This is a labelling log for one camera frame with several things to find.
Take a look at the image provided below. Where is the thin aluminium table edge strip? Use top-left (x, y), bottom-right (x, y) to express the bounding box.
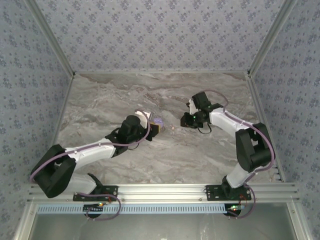
top-left (73, 70), bottom-right (250, 75)

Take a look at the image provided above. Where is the small black controller board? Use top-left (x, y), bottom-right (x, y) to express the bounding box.
top-left (83, 203), bottom-right (105, 214)
top-left (224, 203), bottom-right (247, 216)

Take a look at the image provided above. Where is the grey metal shelf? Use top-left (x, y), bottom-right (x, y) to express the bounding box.
top-left (29, 202), bottom-right (297, 240)

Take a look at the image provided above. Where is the aluminium table side rail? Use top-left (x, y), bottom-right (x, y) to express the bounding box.
top-left (51, 72), bottom-right (76, 147)
top-left (246, 72), bottom-right (286, 183)

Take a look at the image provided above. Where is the wide aluminium base rail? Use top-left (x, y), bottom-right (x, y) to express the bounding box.
top-left (26, 183), bottom-right (301, 204)

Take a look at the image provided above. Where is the light blue slotted cable duct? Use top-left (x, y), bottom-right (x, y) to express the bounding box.
top-left (36, 202), bottom-right (227, 215)

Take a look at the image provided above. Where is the aluminium corner post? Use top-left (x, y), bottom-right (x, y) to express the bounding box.
top-left (246, 0), bottom-right (300, 77)
top-left (23, 0), bottom-right (77, 77)

